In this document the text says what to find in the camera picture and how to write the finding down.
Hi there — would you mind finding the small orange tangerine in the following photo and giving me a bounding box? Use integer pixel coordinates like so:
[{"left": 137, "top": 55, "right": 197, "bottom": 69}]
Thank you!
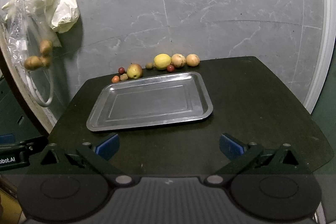
[{"left": 111, "top": 76, "right": 120, "bottom": 83}]

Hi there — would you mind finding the brown kiwi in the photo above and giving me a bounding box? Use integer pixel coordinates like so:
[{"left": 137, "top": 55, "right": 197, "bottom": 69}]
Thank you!
[
  {"left": 120, "top": 73, "right": 128, "bottom": 81},
  {"left": 145, "top": 63, "right": 154, "bottom": 69}
]

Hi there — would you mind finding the dark red cherry tomato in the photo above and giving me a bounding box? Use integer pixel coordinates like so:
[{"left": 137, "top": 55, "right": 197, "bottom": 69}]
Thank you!
[{"left": 118, "top": 67, "right": 125, "bottom": 74}]

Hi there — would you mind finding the green yellow mango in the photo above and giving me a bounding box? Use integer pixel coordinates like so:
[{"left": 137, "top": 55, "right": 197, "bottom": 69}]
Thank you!
[{"left": 126, "top": 63, "right": 142, "bottom": 79}]

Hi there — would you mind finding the smooth tan passion fruit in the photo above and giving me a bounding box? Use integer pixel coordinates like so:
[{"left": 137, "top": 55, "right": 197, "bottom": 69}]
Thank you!
[{"left": 186, "top": 53, "right": 200, "bottom": 67}]

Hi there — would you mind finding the yellow lemon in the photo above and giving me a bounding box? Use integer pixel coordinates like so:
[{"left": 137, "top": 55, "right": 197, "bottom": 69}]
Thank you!
[{"left": 153, "top": 53, "right": 171, "bottom": 70}]

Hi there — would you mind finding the silver metal tray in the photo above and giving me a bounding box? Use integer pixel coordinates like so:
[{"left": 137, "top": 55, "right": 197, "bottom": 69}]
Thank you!
[{"left": 86, "top": 72, "right": 213, "bottom": 132}]

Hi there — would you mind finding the potato in bag lower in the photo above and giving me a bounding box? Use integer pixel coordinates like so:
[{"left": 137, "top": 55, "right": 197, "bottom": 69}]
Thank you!
[{"left": 24, "top": 56, "right": 43, "bottom": 71}]

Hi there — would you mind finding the potato in bag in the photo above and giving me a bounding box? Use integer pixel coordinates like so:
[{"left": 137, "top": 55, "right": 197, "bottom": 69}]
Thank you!
[
  {"left": 39, "top": 56, "right": 52, "bottom": 68},
  {"left": 39, "top": 39, "right": 53, "bottom": 56},
  {"left": 24, "top": 56, "right": 43, "bottom": 71}
]

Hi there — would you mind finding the potato in bag right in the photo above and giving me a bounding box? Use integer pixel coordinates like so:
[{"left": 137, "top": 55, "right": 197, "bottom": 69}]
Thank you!
[{"left": 39, "top": 56, "right": 52, "bottom": 68}]

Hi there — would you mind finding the clear plastic bag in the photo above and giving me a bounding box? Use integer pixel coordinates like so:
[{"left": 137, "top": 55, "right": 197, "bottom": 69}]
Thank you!
[{"left": 5, "top": 0, "right": 60, "bottom": 71}]

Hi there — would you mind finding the potato in bag upper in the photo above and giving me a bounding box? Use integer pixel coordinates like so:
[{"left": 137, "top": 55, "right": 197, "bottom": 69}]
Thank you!
[{"left": 39, "top": 39, "right": 53, "bottom": 56}]

